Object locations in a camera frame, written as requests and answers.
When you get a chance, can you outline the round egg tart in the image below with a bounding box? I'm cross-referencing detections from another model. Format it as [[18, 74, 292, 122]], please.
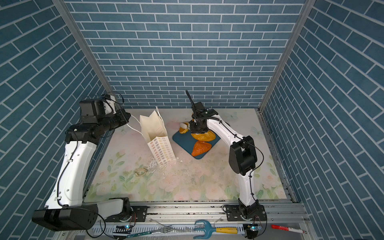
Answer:
[[179, 122, 190, 134]]

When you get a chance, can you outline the orange triangular bread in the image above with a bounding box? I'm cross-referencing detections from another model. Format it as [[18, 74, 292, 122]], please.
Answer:
[[191, 141, 212, 157]]

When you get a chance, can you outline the white printed paper bag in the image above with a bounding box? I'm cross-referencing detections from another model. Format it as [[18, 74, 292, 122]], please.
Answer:
[[126, 107, 177, 166]]

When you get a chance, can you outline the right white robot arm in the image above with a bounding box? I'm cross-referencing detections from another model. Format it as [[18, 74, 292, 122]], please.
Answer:
[[189, 101, 267, 221]]

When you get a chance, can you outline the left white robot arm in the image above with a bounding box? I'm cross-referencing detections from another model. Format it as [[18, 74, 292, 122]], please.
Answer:
[[32, 110, 133, 232]]

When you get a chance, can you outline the large oval seeded bread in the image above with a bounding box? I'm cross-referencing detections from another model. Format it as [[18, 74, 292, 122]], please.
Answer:
[[191, 131, 216, 142]]

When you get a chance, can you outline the dark blue tray mat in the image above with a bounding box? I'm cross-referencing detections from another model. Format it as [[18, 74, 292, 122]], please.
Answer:
[[172, 131, 221, 160]]

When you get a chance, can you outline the red white marker pen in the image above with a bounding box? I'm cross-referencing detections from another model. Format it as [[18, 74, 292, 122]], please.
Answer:
[[271, 225, 307, 234]]

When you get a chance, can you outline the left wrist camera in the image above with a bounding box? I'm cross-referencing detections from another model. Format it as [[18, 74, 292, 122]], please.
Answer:
[[79, 99, 106, 124]]

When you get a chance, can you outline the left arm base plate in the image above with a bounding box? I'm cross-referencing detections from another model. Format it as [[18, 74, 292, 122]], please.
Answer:
[[106, 206, 148, 223]]

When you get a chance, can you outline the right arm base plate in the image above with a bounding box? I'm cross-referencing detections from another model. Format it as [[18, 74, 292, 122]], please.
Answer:
[[222, 203, 268, 222]]

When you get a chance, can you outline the aluminium rail frame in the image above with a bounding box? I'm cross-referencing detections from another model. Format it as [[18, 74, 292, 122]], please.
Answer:
[[59, 201, 313, 229]]

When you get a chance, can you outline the teal fork tool yellow handle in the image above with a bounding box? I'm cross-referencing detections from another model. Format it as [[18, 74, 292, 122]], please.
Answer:
[[193, 220, 238, 240]]

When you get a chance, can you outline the metal fork green handle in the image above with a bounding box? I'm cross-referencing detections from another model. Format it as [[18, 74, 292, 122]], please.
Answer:
[[127, 227, 173, 239]]

